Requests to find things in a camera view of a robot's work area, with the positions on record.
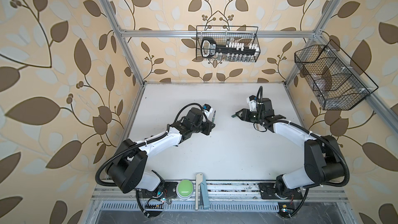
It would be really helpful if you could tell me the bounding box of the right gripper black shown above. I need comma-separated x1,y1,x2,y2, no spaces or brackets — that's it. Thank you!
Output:
235,108,263,124

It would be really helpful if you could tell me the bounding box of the green pen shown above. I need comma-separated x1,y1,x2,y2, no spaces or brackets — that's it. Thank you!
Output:
212,111,216,123

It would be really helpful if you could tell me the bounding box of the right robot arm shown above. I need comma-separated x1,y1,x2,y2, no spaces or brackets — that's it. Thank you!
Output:
232,109,350,199

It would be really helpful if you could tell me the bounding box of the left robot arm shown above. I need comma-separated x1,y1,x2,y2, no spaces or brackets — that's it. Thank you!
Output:
95,103,215,197

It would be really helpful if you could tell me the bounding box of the green push button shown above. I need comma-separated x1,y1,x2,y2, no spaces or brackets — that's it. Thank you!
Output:
176,179,194,200

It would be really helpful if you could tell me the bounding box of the black socket holder tool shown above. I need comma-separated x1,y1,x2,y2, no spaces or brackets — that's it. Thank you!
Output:
199,37,260,58

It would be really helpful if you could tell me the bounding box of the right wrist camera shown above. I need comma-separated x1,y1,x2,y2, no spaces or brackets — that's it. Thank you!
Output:
247,95,258,112

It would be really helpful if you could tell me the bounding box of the beige blue handled tool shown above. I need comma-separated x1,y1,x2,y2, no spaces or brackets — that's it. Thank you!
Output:
195,173,210,211

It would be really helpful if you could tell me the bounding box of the aluminium front rail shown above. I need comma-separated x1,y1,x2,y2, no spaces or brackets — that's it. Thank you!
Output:
91,180,349,203

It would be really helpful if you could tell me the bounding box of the wire basket back wall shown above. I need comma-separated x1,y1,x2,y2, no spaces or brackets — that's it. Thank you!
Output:
195,25,261,63

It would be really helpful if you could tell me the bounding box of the wire basket wall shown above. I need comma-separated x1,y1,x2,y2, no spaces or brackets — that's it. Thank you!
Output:
195,25,261,63
294,40,379,111

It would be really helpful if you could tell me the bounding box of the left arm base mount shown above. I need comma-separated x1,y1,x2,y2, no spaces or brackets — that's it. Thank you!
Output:
138,180,178,199

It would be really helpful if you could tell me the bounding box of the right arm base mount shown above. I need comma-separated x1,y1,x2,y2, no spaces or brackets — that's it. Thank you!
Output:
258,182,303,201

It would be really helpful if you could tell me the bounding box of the wire basket right wall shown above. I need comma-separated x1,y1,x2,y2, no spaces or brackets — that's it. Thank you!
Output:
294,40,379,111

